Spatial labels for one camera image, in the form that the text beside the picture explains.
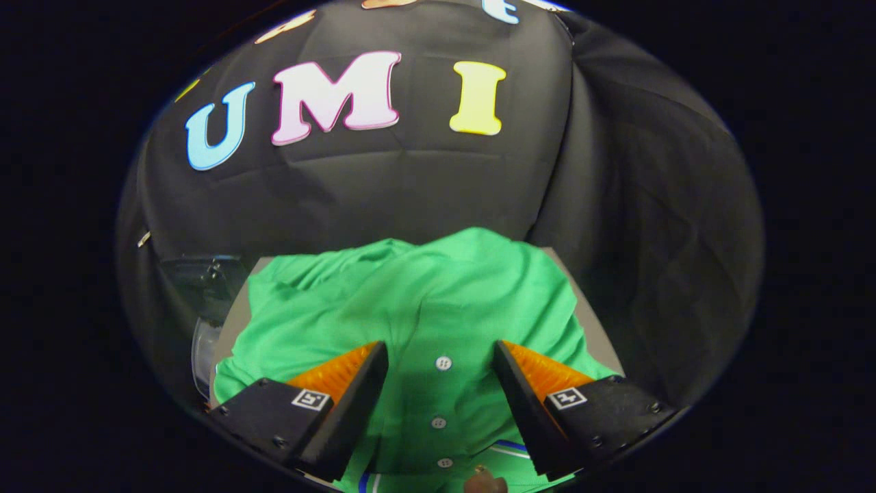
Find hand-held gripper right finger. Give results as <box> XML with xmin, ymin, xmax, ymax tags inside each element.
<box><xmin>493</xmin><ymin>340</ymin><xmax>678</xmax><ymax>480</ymax></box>

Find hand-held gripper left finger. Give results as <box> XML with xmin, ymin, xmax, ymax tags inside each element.
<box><xmin>205</xmin><ymin>341</ymin><xmax>389</xmax><ymax>483</ymax></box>

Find green polo shirt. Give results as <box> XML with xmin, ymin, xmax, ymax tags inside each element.
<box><xmin>214</xmin><ymin>227</ymin><xmax>620</xmax><ymax>493</ymax></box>

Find black backdrop cloth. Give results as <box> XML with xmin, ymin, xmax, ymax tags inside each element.
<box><xmin>116</xmin><ymin>0</ymin><xmax>764</xmax><ymax>412</ymax></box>

